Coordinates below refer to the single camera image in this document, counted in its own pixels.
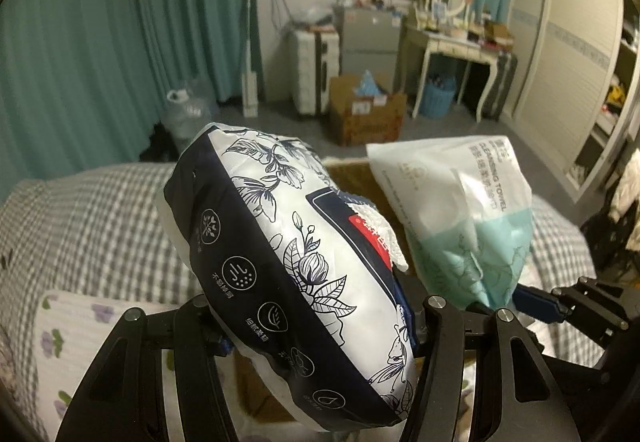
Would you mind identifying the teal white towel package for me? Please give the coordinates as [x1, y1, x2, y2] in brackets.
[367, 136, 534, 310]

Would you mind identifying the brown cardboard box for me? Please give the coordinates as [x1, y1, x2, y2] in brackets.
[216, 162, 423, 431]

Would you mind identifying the white navy floral tissue pack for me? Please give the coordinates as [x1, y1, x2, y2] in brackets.
[157, 122, 416, 431]

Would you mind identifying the white floral quilted mat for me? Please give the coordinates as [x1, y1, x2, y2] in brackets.
[34, 265, 551, 442]

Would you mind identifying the white jacket on chair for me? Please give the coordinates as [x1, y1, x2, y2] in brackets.
[608, 150, 640, 251]

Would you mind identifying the grey checked bed sheet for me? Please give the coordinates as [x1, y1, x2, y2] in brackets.
[1, 159, 603, 441]

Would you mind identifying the blue laundry basket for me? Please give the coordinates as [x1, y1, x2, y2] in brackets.
[419, 76, 457, 119]

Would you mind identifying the white louvered wardrobe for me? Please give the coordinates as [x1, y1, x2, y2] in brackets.
[502, 0, 639, 202]

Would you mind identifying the dark striped suitcase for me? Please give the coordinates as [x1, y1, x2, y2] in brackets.
[482, 53, 518, 120]

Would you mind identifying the cardboard box on floor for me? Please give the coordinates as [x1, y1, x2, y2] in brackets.
[329, 74, 407, 146]

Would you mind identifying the white dressing table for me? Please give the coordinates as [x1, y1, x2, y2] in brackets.
[398, 23, 504, 122]

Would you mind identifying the clear water jug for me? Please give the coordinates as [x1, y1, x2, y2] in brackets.
[162, 78, 218, 154]

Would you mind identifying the silver mini fridge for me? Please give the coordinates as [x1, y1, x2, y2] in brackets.
[335, 8, 402, 89]

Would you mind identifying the white suitcase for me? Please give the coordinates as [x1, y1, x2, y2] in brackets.
[290, 30, 340, 117]

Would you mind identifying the teal curtain left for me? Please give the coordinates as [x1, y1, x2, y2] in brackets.
[1, 0, 259, 193]

